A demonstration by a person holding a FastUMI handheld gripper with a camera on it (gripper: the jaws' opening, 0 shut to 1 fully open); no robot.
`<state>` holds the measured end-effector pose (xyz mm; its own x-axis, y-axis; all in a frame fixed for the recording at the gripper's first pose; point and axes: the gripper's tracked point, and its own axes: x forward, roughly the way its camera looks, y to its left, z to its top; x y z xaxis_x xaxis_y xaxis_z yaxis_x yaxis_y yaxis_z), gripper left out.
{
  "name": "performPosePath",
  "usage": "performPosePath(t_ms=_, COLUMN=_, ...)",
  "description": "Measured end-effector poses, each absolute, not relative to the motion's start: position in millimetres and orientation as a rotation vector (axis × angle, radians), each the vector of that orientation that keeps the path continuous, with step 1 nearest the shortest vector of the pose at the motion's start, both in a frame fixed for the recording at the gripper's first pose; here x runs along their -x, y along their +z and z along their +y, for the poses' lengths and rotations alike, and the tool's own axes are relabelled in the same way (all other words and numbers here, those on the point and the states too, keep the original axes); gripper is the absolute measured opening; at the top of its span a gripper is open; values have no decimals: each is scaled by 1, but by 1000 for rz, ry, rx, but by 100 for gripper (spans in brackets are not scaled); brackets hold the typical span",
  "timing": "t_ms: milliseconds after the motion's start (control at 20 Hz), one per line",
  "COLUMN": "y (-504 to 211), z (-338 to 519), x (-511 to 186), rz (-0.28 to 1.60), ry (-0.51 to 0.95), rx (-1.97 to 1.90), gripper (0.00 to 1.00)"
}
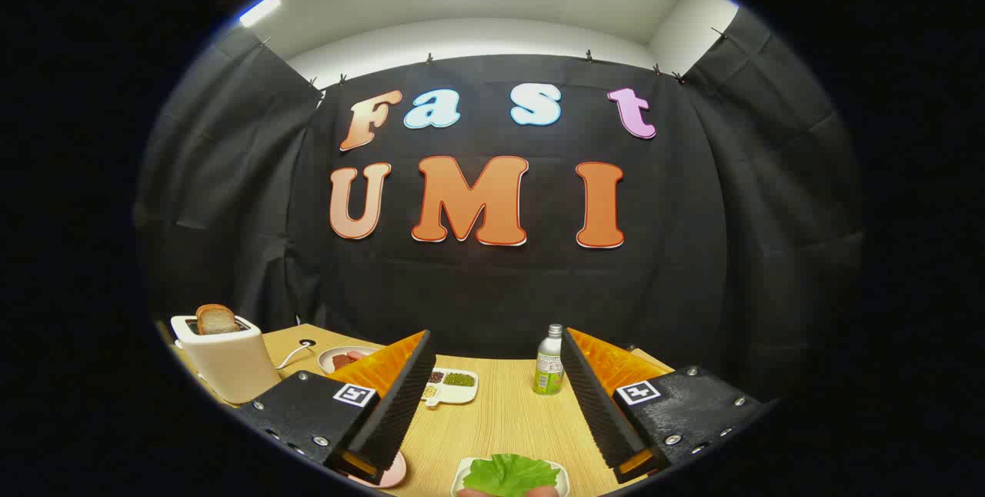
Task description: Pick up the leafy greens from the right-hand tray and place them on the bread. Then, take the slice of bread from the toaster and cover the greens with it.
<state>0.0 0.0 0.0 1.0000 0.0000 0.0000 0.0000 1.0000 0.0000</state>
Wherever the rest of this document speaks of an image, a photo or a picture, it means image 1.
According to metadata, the round-topped toast slice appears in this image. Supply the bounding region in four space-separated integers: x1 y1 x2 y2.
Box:
195 304 239 335

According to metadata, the green labelled metal bottle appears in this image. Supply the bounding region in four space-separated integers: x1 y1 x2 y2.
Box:
533 324 566 395

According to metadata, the ceiling light strip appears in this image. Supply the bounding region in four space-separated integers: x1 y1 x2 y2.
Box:
239 0 282 28

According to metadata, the white toaster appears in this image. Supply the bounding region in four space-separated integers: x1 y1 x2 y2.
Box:
171 315 282 405

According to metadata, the white round plate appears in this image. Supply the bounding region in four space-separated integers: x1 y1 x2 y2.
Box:
318 346 382 375

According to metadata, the green lettuce leaf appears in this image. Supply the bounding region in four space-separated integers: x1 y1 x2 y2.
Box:
462 453 561 497

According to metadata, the black backdrop cloth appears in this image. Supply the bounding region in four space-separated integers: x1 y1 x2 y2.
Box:
135 8 866 405

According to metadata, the white toaster cable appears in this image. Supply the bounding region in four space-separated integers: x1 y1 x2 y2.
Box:
275 342 312 369

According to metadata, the white divided dish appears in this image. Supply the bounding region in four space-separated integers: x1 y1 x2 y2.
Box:
422 368 479 409

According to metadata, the white square plate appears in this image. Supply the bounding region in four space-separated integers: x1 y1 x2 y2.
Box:
450 457 571 497

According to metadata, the pink plate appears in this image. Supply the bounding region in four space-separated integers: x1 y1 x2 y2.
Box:
350 451 407 489

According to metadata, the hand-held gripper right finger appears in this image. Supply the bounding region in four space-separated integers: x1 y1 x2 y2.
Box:
560 326 770 484

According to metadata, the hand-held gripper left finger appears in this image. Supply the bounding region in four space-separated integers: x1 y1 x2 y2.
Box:
237 330 437 486

